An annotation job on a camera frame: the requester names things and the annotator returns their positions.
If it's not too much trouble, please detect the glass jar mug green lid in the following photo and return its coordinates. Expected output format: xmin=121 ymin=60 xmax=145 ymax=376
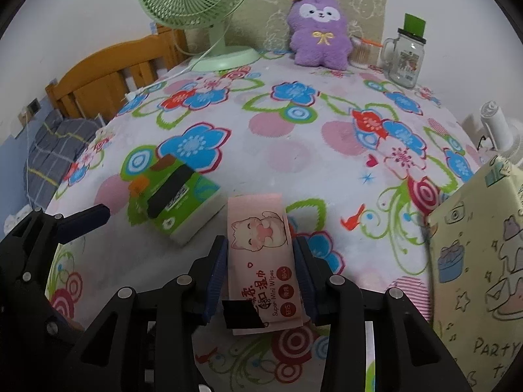
xmin=380 ymin=13 xmax=428 ymax=88

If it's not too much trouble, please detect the green white tissue pack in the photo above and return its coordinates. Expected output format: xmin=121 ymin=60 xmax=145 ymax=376
xmin=128 ymin=163 xmax=221 ymax=248

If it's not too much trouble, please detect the white desk fan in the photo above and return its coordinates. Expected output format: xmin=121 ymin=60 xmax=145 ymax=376
xmin=462 ymin=101 xmax=523 ymax=162

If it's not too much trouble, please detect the white fan cord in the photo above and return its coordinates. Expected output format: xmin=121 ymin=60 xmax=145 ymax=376
xmin=123 ymin=28 xmax=217 ymax=101

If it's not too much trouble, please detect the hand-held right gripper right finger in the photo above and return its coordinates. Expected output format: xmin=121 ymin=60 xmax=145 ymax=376
xmin=292 ymin=235 xmax=475 ymax=392

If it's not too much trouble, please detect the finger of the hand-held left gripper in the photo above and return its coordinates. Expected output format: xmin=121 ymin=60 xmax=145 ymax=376
xmin=25 ymin=204 xmax=112 ymax=250

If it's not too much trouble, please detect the grey plaid pillow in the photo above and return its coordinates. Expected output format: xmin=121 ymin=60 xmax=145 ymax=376
xmin=25 ymin=110 xmax=107 ymax=209

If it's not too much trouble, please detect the pink wet wipes packet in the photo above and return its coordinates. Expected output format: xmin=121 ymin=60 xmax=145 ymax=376
xmin=223 ymin=194 xmax=315 ymax=335

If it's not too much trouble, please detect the purple plush toy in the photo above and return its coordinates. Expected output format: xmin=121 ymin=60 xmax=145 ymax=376
xmin=286 ymin=0 xmax=354 ymax=68

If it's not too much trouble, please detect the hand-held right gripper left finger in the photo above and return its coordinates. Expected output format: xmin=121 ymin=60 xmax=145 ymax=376
xmin=61 ymin=235 xmax=229 ymax=392

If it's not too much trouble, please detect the cotton swab container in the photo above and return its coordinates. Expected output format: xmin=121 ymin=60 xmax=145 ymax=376
xmin=349 ymin=36 xmax=382 ymax=69

